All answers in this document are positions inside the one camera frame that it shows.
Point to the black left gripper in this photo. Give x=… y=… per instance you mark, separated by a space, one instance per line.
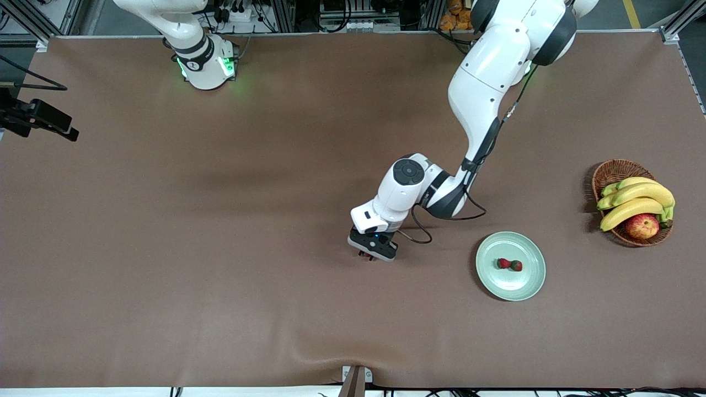
x=370 y=258

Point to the aluminium frame post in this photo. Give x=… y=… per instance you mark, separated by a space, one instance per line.
x=433 y=14
x=284 y=14

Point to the pile of orange fruits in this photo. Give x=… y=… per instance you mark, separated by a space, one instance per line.
x=455 y=16

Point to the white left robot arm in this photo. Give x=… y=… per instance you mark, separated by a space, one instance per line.
x=491 y=71

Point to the red yellow apple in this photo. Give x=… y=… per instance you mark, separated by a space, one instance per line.
x=642 y=226

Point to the aluminium diagonal frame rail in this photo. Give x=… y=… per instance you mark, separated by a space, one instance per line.
x=27 y=17
x=675 y=26

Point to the white power strip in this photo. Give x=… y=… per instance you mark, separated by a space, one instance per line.
x=242 y=16

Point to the brown wicker basket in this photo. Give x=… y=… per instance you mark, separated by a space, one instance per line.
x=615 y=171

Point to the brown table mat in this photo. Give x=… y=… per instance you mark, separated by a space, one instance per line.
x=220 y=309

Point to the grey metal table bracket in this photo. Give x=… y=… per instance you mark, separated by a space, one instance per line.
x=357 y=376

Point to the pale green round plate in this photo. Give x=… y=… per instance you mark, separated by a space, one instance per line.
x=510 y=284

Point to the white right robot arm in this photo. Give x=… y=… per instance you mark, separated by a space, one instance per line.
x=204 y=66

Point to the white terminal strip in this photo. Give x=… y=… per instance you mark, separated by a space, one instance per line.
x=358 y=25

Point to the yellow banana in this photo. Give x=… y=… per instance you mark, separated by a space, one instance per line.
x=629 y=212
x=634 y=181
x=608 y=189
x=645 y=193
x=604 y=203

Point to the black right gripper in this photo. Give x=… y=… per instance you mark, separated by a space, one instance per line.
x=25 y=117

